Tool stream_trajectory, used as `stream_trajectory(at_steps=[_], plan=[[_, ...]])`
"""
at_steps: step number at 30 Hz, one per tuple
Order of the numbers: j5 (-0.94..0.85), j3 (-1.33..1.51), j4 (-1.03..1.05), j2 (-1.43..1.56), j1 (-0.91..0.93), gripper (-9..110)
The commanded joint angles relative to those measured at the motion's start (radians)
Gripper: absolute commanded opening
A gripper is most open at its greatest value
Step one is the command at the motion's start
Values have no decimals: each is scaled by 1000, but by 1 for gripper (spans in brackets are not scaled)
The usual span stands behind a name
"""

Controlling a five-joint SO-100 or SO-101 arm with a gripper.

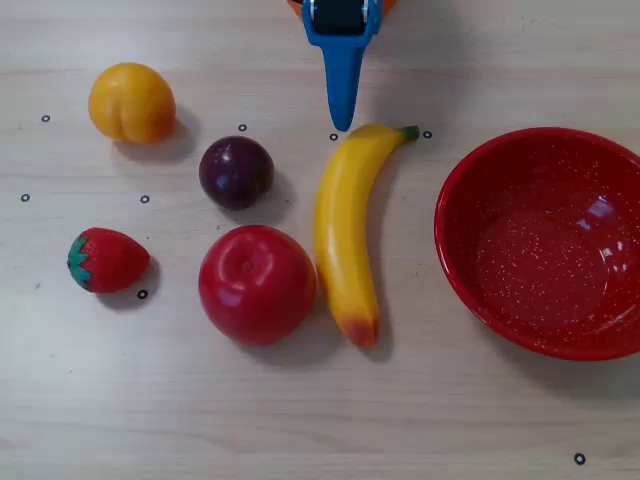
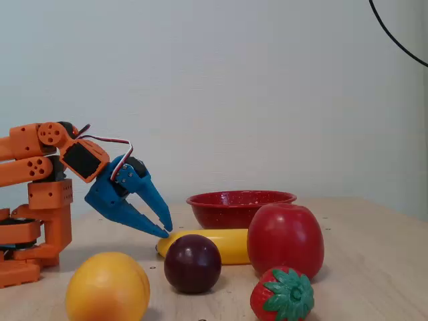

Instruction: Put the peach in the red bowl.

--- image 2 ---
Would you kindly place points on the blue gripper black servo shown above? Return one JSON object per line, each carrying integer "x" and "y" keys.
{"x": 106, "y": 193}

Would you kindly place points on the yellow orange toy peach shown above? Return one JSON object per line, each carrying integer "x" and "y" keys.
{"x": 107, "y": 287}

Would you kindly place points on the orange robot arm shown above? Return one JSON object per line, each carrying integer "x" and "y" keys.
{"x": 20, "y": 140}

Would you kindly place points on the red speckled enamel bowl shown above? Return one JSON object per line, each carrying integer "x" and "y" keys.
{"x": 217, "y": 210}

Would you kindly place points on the dark purple toy plum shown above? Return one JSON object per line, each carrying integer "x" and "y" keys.
{"x": 192, "y": 264}

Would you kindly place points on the yellow toy banana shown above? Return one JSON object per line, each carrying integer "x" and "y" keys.
{"x": 234, "y": 247}

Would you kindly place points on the red toy apple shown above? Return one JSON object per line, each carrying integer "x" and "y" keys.
{"x": 286, "y": 240}

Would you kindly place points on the red toy strawberry green leaves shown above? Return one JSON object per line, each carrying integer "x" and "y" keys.
{"x": 267, "y": 301}

